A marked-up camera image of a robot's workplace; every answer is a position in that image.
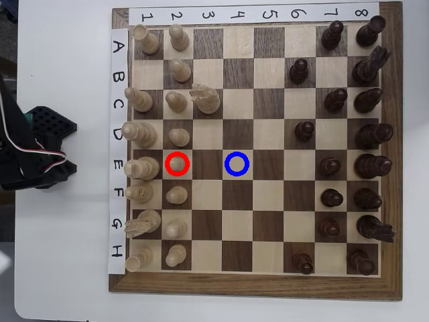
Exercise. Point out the dark wooden bishop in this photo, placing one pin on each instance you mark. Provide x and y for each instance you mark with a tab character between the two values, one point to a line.
367	100
367	198

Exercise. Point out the wooden chessboard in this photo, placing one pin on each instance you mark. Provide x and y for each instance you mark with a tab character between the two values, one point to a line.
268	288

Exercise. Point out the dark wooden rook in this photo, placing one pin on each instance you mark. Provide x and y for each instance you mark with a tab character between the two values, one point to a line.
368	31
360	261

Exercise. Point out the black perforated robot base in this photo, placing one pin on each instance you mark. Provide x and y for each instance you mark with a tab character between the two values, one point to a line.
53	122

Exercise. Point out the dark wooden king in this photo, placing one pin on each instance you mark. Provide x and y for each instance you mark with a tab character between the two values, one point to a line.
372	166

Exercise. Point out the light wooden queen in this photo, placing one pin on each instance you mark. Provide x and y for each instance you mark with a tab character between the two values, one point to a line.
142	135

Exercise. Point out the light wooden rook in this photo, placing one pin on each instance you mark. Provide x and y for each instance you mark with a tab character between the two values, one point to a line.
147	42
139	260

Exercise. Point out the dark wooden knight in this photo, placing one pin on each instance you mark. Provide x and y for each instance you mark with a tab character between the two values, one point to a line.
365	68
372	226

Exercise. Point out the light wooden king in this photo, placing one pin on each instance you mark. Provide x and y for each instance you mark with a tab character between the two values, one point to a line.
144	167

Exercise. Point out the white paper strip with numbers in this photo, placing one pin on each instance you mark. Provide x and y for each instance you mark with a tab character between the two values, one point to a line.
218	8

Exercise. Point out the dark wooden pawn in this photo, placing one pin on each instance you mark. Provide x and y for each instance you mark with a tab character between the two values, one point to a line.
335	100
328	227
299	72
303	263
332	198
304	131
332	35
330	166

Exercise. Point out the light wooden knight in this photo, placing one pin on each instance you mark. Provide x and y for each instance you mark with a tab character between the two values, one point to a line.
144	222
207	100

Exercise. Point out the dark wooden queen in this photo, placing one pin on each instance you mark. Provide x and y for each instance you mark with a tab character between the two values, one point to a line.
372	135

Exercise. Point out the light wooden pawn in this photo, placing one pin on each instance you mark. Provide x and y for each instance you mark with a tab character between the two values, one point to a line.
179	38
176	255
181	71
177	163
176	228
176	102
179	137
177	194

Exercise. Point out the light wooden bishop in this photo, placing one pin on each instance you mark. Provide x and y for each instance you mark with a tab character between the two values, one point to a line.
140	100
140	194

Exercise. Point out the white paper strip with letters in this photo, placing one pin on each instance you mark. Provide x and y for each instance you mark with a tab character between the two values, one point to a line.
115	149

